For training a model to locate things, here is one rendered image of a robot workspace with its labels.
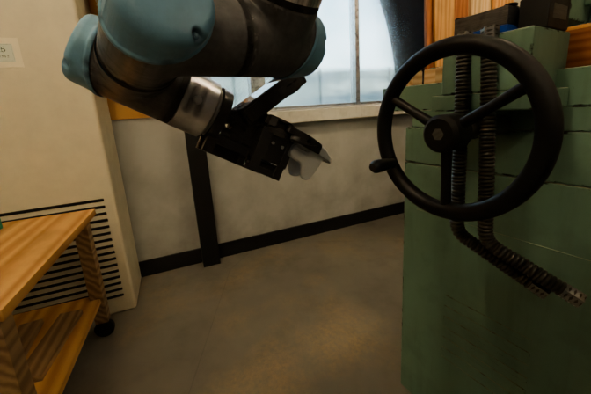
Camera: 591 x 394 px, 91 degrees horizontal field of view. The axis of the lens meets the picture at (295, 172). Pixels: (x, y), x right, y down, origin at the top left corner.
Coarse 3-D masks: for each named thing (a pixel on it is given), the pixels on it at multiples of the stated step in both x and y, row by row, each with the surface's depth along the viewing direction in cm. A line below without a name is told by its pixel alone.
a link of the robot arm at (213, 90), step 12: (192, 84) 33; (204, 84) 34; (216, 84) 36; (192, 96) 34; (204, 96) 34; (216, 96) 35; (180, 108) 33; (192, 108) 34; (204, 108) 34; (216, 108) 35; (180, 120) 34; (192, 120) 35; (204, 120) 35; (192, 132) 36; (204, 132) 37
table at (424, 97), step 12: (564, 72) 47; (576, 72) 46; (588, 72) 45; (420, 84) 69; (432, 84) 67; (564, 84) 47; (576, 84) 46; (588, 84) 45; (408, 96) 72; (420, 96) 70; (432, 96) 67; (444, 96) 55; (564, 96) 46; (576, 96) 46; (588, 96) 45; (396, 108) 76; (420, 108) 70; (432, 108) 57; (444, 108) 55; (504, 108) 47; (516, 108) 45; (528, 108) 44
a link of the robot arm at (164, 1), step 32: (128, 0) 19; (160, 0) 20; (192, 0) 22; (224, 0) 26; (128, 32) 21; (160, 32) 20; (192, 32) 22; (224, 32) 26; (128, 64) 24; (160, 64) 23; (192, 64) 26; (224, 64) 27
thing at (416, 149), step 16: (416, 128) 72; (416, 144) 73; (496, 144) 57; (512, 144) 55; (528, 144) 53; (576, 144) 47; (416, 160) 73; (432, 160) 70; (496, 160) 58; (512, 160) 55; (560, 160) 49; (576, 160) 48; (512, 176) 56; (560, 176) 50; (576, 176) 48
